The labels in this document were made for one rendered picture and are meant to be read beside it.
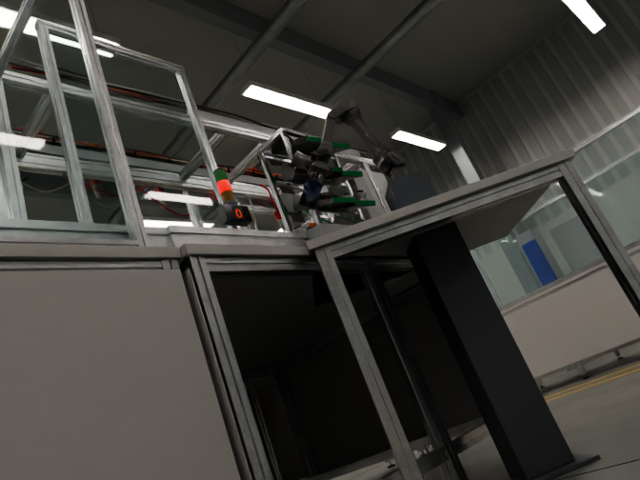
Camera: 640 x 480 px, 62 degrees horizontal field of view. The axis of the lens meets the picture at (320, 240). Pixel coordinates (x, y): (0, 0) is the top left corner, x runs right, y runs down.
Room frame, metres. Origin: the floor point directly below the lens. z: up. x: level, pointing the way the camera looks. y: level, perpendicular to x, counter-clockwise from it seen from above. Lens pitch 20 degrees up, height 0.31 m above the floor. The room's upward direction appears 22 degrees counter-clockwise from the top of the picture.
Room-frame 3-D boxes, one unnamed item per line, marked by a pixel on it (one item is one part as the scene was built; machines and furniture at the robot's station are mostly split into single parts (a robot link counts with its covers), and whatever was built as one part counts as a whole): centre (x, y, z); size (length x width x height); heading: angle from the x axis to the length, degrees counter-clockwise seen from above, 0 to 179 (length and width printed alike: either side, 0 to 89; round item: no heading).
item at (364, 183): (3.65, -0.52, 1.42); 0.30 x 0.09 x 1.13; 143
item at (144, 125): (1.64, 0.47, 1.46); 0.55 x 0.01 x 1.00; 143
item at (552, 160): (1.88, -0.36, 0.84); 0.90 x 0.70 x 0.03; 97
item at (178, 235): (1.62, 0.11, 0.91); 0.89 x 0.06 x 0.11; 143
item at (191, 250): (2.20, 0.42, 0.84); 1.50 x 1.41 x 0.03; 143
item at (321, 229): (1.73, -0.06, 0.93); 0.21 x 0.07 x 0.06; 143
